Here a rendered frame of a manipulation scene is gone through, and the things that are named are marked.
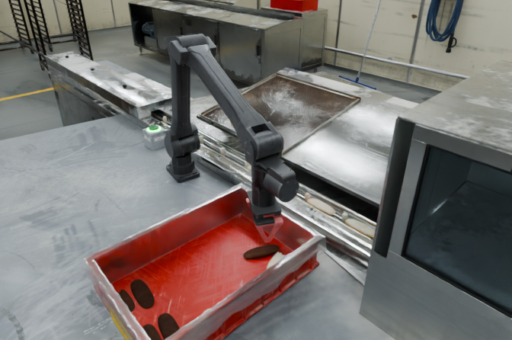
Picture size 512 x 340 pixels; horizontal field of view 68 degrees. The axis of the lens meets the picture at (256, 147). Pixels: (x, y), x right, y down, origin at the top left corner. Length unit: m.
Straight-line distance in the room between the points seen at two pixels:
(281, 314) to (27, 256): 0.69
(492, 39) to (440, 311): 4.08
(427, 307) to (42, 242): 0.99
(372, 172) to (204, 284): 0.64
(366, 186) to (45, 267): 0.93
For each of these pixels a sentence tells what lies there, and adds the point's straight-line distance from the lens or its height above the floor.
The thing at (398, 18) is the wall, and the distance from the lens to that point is 5.09.
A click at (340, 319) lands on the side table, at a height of 0.82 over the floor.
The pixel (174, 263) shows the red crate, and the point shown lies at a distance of 1.05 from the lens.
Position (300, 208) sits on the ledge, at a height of 0.86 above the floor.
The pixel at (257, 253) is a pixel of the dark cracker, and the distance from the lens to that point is 1.04.
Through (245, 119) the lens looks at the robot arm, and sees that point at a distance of 0.87.
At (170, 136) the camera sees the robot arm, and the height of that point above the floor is 1.00.
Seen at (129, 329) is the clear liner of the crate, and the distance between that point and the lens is 0.82.
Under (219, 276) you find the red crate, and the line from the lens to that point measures 1.01.
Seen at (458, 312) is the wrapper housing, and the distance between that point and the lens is 0.81.
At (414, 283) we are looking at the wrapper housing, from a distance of 0.82.
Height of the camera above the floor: 1.55
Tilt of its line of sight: 28 degrees down
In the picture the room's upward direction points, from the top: straight up
